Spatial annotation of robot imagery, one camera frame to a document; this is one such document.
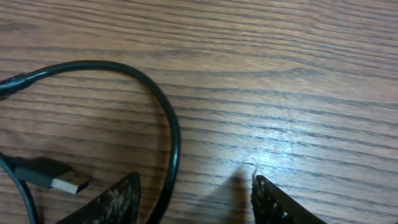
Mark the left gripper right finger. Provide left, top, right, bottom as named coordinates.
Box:
left=251, top=174, right=326, bottom=224

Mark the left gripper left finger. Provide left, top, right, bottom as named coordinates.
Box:
left=57, top=172, right=141, bottom=224

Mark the short black cable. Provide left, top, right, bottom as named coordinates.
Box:
left=0, top=60, right=182, bottom=224

